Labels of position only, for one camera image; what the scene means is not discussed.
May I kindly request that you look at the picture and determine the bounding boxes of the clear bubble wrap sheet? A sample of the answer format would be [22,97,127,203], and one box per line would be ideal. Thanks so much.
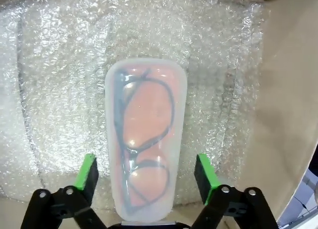
[0,0,268,205]

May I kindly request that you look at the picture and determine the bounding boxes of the orange translucent glasses case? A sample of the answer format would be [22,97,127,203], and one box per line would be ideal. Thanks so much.
[104,59,187,222]

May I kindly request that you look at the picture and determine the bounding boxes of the black glasses in orange case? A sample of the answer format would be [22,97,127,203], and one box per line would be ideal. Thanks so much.
[114,68,174,213]

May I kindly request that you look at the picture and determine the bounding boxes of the beige cardboard shipping box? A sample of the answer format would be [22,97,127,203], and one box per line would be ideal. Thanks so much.
[0,0,318,229]

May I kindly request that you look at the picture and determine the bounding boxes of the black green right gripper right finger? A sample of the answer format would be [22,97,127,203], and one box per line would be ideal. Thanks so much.
[189,153,278,229]

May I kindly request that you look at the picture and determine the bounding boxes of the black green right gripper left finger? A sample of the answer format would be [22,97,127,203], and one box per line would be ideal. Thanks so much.
[23,153,110,229]

